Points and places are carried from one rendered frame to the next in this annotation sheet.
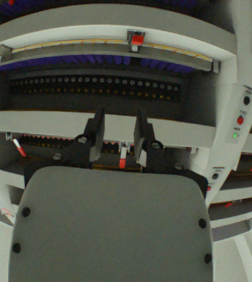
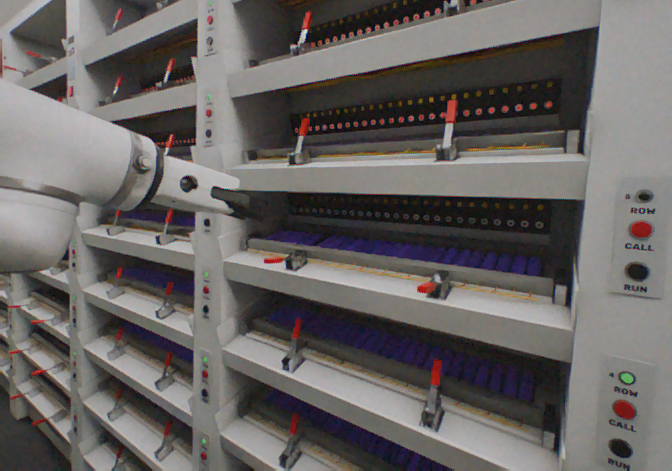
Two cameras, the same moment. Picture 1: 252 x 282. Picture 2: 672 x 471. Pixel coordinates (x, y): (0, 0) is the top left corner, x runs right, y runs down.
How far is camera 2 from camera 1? 46 cm
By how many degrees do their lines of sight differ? 45
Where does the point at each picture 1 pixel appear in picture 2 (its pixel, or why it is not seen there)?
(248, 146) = not seen: hidden behind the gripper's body
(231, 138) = not seen: hidden behind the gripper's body
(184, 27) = (260, 274)
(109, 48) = (322, 254)
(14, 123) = (420, 177)
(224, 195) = (185, 97)
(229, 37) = (230, 274)
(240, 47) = (220, 268)
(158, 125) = (270, 185)
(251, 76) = (208, 245)
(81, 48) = (346, 258)
